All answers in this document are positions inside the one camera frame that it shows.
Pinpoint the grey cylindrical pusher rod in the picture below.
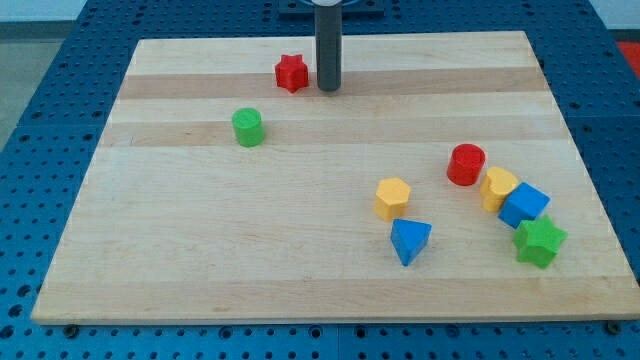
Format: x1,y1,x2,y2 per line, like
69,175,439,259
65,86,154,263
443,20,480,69
314,3,342,92

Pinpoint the red star block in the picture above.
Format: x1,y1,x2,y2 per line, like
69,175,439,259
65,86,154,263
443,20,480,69
275,54,309,93

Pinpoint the green star block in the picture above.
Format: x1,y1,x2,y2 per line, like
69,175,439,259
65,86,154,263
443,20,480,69
512,215,568,269

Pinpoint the green cylinder block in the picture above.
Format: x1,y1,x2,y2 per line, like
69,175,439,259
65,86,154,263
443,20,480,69
232,108,265,147

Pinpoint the yellow hexagon block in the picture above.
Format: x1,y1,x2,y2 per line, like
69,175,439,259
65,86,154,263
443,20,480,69
374,178,411,222

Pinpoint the red cylinder block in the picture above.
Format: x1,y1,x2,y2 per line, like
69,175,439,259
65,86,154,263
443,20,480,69
446,143,486,186

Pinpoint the wooden board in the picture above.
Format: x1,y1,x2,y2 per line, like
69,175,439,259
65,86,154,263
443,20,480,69
32,31,639,325

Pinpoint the blue triangle block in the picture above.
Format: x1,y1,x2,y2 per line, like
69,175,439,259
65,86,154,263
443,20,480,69
390,218,432,266

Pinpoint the yellow heart block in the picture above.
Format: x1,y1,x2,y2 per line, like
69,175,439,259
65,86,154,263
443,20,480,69
480,166,520,212

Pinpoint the blue cube block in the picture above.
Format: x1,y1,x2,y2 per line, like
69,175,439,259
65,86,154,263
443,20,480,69
498,182,550,229

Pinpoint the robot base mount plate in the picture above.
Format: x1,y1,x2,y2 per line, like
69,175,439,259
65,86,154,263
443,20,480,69
275,0,386,19

